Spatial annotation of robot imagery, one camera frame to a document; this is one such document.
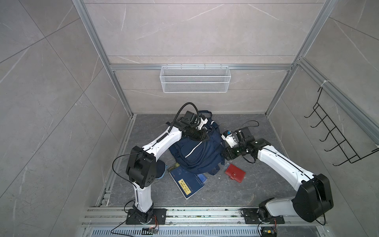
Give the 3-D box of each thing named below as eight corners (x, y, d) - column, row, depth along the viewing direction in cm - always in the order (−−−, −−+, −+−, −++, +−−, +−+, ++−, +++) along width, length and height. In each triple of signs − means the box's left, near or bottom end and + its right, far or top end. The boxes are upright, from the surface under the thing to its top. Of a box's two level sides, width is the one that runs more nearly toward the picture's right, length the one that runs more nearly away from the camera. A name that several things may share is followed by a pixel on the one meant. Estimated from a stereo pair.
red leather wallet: (223, 173, 90) (224, 171, 88) (228, 164, 94) (229, 162, 92) (240, 184, 86) (241, 182, 84) (245, 174, 90) (246, 173, 87)
